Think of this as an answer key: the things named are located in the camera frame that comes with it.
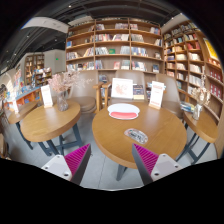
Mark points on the round wooden right table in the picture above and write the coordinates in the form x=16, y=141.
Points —
x=204, y=128

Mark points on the beige armchair right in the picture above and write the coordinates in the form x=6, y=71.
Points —
x=171, y=99

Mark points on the far left wooden table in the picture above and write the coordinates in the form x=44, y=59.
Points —
x=16, y=118

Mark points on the white sign card table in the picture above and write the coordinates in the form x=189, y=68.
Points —
x=156, y=94
x=46, y=96

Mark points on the round wooden centre table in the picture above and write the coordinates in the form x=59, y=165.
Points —
x=165, y=132

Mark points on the blue book display stand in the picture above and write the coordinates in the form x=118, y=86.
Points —
x=29, y=96

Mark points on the glass vase white dried flowers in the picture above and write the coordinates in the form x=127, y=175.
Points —
x=202, y=96

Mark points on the large wooden bookshelf centre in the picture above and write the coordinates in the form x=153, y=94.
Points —
x=115, y=43

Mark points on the beige armchair left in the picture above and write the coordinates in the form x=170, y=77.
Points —
x=87, y=92

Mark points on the far left wooden bookshelf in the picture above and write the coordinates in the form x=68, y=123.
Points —
x=34, y=69

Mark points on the wooden bookshelf right wall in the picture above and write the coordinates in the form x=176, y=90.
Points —
x=192, y=61

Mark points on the white red oval mouse pad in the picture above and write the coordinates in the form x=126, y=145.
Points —
x=123, y=111

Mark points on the beige armchair centre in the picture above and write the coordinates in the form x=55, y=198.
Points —
x=138, y=79

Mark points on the white sign card left table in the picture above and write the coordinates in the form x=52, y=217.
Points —
x=46, y=96

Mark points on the book on chair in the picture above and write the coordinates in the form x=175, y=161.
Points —
x=138, y=92

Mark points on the beige armchair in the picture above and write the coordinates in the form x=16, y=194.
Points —
x=87, y=92
x=171, y=99
x=138, y=79

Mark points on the white picture board on chair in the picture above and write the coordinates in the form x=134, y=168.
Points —
x=122, y=88

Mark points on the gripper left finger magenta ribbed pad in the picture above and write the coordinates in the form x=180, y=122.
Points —
x=72, y=166

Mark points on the round wooden left table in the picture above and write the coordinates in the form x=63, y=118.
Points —
x=46, y=126

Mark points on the glass vase pink dried flowers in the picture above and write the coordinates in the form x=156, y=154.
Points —
x=60, y=83

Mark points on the round wooden table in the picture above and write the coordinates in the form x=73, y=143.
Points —
x=204, y=128
x=165, y=132
x=46, y=126

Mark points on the white sign card centre table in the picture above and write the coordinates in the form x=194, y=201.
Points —
x=156, y=94

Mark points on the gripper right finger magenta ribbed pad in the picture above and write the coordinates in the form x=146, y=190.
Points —
x=152, y=166

